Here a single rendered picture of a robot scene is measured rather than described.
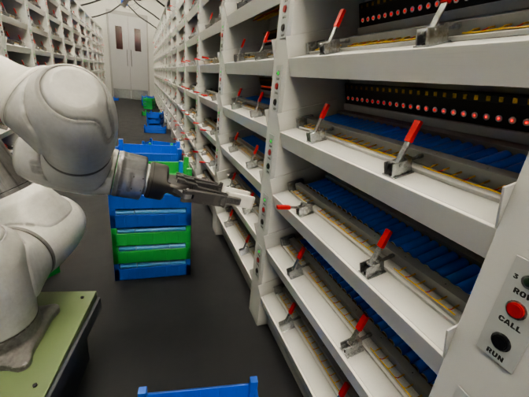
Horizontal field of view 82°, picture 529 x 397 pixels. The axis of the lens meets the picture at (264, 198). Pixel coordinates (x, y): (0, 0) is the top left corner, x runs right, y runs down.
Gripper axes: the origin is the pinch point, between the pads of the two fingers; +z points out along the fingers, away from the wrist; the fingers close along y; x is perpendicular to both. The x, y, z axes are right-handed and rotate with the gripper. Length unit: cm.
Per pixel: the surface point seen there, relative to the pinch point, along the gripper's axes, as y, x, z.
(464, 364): 47.4, -0.6, 16.0
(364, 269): 26.3, -0.7, 17.8
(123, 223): -54, -36, -20
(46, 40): -366, 18, -119
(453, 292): 39.1, 4.1, 22.1
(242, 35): -85, 49, 12
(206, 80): -155, 28, 16
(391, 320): 35.4, -4.2, 17.7
